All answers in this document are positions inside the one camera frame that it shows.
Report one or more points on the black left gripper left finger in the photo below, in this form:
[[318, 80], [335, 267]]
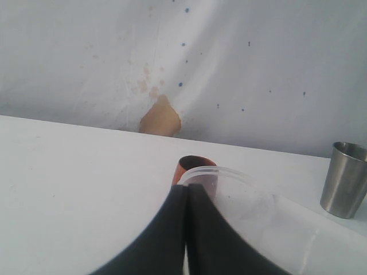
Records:
[[160, 247]]

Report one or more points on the translucent plastic POT container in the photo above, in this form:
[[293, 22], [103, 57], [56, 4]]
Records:
[[297, 238]]

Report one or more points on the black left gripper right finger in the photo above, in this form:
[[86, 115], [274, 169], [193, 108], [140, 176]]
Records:
[[213, 246]]

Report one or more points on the brown wooden cup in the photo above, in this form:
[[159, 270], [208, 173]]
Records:
[[189, 162]]

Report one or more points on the stainless steel cup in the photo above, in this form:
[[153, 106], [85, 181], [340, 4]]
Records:
[[345, 184]]

